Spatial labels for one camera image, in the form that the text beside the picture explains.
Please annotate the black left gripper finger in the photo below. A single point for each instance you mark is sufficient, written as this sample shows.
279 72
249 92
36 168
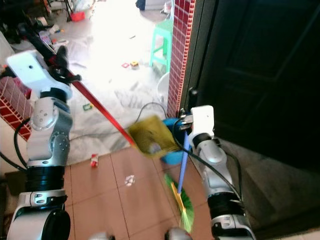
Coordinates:
63 57

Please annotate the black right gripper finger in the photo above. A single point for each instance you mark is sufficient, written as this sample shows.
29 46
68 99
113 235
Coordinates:
192 91

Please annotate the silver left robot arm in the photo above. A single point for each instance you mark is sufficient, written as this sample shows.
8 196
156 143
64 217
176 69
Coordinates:
47 130

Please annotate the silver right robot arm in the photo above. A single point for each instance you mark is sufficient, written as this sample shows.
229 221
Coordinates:
217 165

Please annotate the clear water bottle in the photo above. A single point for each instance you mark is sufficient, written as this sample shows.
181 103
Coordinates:
45 38

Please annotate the white plastic basin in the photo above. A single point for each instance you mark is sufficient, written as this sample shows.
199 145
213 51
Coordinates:
164 87

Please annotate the yellow green flat toy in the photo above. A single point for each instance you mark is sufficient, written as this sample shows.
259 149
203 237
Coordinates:
87 106

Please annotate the blue plastic bucket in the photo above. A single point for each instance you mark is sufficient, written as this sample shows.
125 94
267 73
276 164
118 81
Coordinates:
175 157

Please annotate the small red bucket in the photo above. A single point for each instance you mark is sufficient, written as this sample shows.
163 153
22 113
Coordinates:
77 17

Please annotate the small red toy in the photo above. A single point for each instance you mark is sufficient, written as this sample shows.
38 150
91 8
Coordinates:
125 65

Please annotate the small yellow toy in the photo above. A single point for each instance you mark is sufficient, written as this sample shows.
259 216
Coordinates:
134 64

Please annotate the green plastic stool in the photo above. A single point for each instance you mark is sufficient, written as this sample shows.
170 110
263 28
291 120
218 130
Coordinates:
164 30

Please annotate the dark wooden door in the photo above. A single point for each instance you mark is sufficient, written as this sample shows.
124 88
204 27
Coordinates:
265 75

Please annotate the red white wrapper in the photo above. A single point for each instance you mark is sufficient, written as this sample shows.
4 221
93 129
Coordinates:
94 160

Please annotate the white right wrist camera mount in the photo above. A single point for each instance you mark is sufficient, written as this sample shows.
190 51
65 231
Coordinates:
202 120

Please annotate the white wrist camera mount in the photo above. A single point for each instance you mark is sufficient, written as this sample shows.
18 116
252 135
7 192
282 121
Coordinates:
202 120
30 70

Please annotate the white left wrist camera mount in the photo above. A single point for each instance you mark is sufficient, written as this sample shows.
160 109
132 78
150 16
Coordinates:
30 70

